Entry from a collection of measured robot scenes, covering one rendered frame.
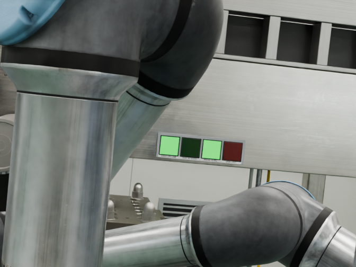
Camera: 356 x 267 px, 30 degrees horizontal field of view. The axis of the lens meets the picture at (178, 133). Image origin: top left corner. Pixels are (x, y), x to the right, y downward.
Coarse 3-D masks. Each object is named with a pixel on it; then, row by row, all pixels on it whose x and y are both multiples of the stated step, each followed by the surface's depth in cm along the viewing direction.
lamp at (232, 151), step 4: (228, 144) 187; (232, 144) 187; (236, 144) 187; (240, 144) 187; (224, 148) 187; (228, 148) 187; (232, 148) 187; (236, 148) 187; (240, 148) 187; (224, 152) 187; (228, 152) 187; (232, 152) 187; (236, 152) 187; (240, 152) 187; (224, 156) 187; (228, 156) 187; (232, 156) 187; (236, 156) 187; (240, 156) 188; (232, 160) 187; (236, 160) 187; (240, 160) 188
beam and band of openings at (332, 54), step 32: (224, 0) 185; (256, 0) 186; (288, 0) 188; (320, 0) 189; (352, 0) 190; (224, 32) 186; (256, 32) 194; (288, 32) 196; (320, 32) 190; (352, 32) 199; (288, 64) 189; (320, 64) 191; (352, 64) 199
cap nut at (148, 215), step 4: (148, 204) 152; (152, 204) 152; (144, 208) 152; (148, 208) 151; (152, 208) 152; (144, 212) 152; (148, 212) 151; (152, 212) 152; (144, 216) 151; (148, 216) 151; (152, 216) 151; (140, 220) 152; (144, 220) 152; (148, 220) 151; (152, 220) 152
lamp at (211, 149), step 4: (204, 140) 186; (208, 140) 186; (204, 144) 186; (208, 144) 186; (212, 144) 186; (216, 144) 186; (220, 144) 186; (204, 148) 186; (208, 148) 186; (212, 148) 186; (216, 148) 186; (204, 152) 186; (208, 152) 186; (212, 152) 186; (216, 152) 186; (204, 156) 186; (208, 156) 186; (212, 156) 186; (216, 156) 187
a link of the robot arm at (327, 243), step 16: (288, 192) 103; (304, 192) 109; (304, 208) 103; (320, 208) 104; (304, 224) 101; (320, 224) 101; (336, 224) 104; (304, 240) 101; (320, 240) 101; (336, 240) 101; (352, 240) 102; (288, 256) 103; (304, 256) 101; (320, 256) 101; (336, 256) 101; (352, 256) 100
